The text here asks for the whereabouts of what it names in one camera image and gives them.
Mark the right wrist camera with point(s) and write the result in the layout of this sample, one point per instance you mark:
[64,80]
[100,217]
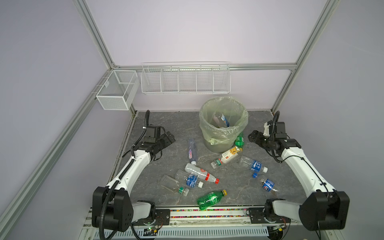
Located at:
[277,129]

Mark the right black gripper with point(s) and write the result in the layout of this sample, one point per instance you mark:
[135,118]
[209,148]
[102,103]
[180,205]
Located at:
[254,133]

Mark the green cap clear bottle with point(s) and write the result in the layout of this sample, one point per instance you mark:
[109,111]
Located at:
[173,185]

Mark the flower label tea bottle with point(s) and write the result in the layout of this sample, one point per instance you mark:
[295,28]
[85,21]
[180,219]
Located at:
[227,157]

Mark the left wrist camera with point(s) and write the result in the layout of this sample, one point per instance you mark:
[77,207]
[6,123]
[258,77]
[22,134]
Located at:
[153,133]

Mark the white wire rack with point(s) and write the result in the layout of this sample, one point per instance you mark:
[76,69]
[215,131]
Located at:
[160,78]

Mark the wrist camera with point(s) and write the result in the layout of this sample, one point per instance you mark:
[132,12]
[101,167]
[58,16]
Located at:
[277,129]
[153,133]

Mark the red cap white bottle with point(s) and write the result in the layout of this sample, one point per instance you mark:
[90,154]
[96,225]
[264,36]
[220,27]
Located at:
[201,173]

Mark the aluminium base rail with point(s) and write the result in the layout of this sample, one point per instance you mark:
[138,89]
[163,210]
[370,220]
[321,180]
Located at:
[222,222]

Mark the bin with green bag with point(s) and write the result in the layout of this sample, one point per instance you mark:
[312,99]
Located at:
[216,139]

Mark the blue cap pepsi bottle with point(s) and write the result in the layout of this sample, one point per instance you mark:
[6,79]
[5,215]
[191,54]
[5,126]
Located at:
[264,182]

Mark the blue label white cap bottle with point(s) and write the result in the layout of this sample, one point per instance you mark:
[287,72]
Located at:
[190,180]

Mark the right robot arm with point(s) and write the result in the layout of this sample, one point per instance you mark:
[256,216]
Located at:
[325,208]

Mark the small green bottle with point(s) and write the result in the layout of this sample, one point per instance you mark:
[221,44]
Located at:
[239,142]

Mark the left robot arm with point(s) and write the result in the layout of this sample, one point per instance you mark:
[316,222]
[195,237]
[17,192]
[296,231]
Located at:
[112,208]

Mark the tall blue cap clear bottle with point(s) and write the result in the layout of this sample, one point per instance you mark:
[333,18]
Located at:
[220,121]

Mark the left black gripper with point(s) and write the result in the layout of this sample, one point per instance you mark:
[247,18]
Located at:
[167,142]

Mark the white mesh box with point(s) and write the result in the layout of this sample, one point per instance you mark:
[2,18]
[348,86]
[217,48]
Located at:
[118,90]

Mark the green bottle yellow cap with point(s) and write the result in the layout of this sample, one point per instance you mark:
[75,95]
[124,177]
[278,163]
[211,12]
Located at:
[210,199]

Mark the purple label clear bottle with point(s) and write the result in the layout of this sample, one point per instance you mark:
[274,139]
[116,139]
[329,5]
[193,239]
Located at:
[192,153]

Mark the blue label water bottle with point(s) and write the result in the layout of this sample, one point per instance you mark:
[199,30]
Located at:
[252,165]

